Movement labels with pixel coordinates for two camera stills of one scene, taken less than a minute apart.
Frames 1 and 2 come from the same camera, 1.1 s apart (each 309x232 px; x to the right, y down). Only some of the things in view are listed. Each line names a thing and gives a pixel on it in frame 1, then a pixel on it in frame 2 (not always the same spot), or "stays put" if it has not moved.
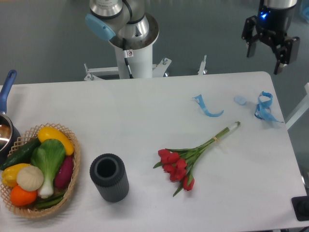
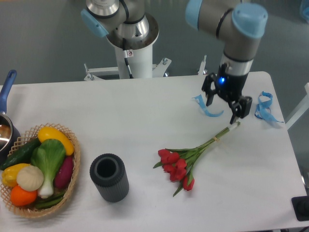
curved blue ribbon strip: x=200 y=100 stays put
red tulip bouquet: x=177 y=163 stays put
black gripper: x=273 y=21 to x=231 y=87
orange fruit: x=21 y=197 stays put
